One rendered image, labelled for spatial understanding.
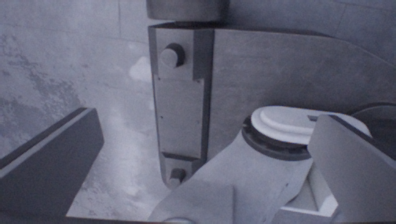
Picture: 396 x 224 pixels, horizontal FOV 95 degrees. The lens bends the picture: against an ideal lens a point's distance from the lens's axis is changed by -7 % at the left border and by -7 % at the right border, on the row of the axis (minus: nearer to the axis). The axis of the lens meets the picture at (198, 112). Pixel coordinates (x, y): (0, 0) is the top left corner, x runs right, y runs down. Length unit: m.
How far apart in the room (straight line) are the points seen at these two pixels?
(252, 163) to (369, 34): 0.50
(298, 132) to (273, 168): 0.08
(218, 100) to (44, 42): 0.72
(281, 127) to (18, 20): 0.98
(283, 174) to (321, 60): 0.26
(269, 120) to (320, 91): 0.19
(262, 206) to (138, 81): 0.60
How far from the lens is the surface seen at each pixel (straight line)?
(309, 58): 0.48
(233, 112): 0.50
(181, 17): 0.43
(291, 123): 0.36
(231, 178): 0.30
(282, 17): 0.62
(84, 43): 0.83
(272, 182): 0.31
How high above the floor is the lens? 0.61
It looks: 59 degrees down
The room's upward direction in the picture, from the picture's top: 156 degrees counter-clockwise
